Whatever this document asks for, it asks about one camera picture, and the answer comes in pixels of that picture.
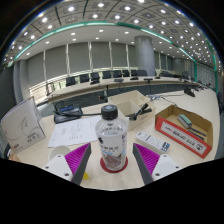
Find long curved conference desk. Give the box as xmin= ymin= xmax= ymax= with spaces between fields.
xmin=46 ymin=75 xmax=204 ymax=104

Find small white flat box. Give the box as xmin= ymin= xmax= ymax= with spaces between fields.
xmin=135 ymin=130 xmax=172 ymax=154

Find open brown box red side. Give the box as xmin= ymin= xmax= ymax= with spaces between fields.
xmin=154 ymin=104 xmax=214 ymax=159

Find small black desk microphone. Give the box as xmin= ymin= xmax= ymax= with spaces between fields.
xmin=183 ymin=87 xmax=197 ymax=98

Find flat round red coaster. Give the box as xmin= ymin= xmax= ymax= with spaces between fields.
xmin=99 ymin=156 xmax=129 ymax=174

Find row of black office chairs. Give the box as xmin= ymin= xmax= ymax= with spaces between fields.
xmin=64 ymin=68 xmax=188 ymax=88

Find ceiling spot lights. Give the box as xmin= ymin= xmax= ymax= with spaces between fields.
xmin=3 ymin=0 xmax=224 ymax=68

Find large white carton box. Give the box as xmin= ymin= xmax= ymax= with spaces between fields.
xmin=0 ymin=96 xmax=47 ymax=154

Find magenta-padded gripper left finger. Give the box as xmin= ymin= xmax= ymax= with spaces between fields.
xmin=42 ymin=142 xmax=92 ymax=186

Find white printed paper sheet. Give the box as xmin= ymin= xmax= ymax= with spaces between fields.
xmin=47 ymin=114 xmax=104 ymax=148

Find round grey column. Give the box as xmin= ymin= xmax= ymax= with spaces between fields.
xmin=134 ymin=35 xmax=156 ymax=77

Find clear bottle with black cap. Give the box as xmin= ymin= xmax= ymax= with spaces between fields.
xmin=95 ymin=104 xmax=129 ymax=172

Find white open cardboard box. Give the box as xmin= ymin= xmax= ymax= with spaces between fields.
xmin=107 ymin=89 xmax=157 ymax=132

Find grey-green stapler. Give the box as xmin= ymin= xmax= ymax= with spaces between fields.
xmin=176 ymin=113 xmax=194 ymax=129

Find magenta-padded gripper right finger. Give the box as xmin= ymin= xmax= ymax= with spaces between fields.
xmin=132 ymin=142 xmax=184 ymax=186

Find black clip tool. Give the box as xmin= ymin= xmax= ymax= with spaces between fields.
xmin=128 ymin=102 xmax=153 ymax=121

